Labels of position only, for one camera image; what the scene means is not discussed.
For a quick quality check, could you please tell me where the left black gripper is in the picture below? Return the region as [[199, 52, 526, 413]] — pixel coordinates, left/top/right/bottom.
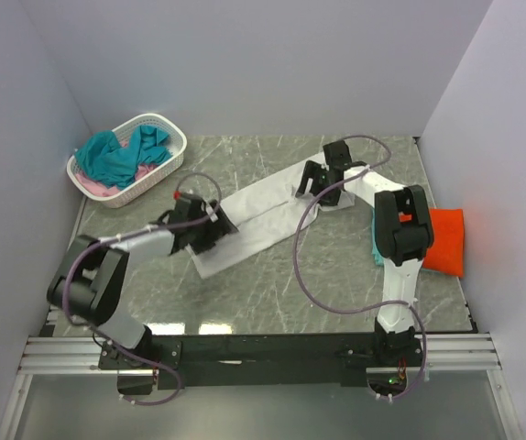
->
[[189, 202, 238, 257]]

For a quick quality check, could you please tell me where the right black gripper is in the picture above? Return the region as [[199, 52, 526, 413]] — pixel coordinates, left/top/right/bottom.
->
[[294, 160, 341, 208]]

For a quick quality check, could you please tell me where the white t shirt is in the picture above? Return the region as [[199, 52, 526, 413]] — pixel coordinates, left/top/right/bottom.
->
[[191, 160, 355, 280]]

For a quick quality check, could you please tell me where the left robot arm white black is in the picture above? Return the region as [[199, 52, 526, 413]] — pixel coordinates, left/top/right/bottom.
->
[[47, 192, 238, 369]]

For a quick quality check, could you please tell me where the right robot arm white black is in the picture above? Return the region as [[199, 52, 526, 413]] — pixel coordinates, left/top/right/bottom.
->
[[295, 137, 434, 366]]

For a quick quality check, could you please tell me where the white plastic laundry basket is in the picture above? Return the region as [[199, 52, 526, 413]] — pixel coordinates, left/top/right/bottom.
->
[[66, 113, 188, 208]]

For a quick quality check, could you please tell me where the folded light teal t shirt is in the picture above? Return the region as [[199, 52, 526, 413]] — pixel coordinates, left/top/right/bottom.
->
[[371, 216, 384, 267]]

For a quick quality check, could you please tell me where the pink t shirt in basket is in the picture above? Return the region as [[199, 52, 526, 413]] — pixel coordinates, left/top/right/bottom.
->
[[75, 141, 171, 197]]

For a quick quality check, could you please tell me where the teal t shirt in basket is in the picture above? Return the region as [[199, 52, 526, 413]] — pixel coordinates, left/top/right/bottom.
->
[[74, 125, 172, 190]]

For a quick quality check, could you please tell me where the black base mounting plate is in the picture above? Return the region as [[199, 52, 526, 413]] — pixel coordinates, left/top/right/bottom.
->
[[97, 333, 411, 396]]

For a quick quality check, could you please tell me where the folded orange t shirt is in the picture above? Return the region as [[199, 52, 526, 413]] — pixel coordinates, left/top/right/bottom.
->
[[422, 208, 465, 278]]

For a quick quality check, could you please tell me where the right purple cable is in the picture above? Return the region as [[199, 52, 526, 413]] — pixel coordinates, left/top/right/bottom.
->
[[292, 134, 429, 401]]

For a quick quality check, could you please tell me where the purple cable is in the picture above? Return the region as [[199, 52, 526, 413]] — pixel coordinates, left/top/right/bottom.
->
[[60, 172, 224, 407], [292, 134, 429, 401]]

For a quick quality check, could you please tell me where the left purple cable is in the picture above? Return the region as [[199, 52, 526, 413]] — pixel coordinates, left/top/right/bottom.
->
[[60, 172, 224, 407]]

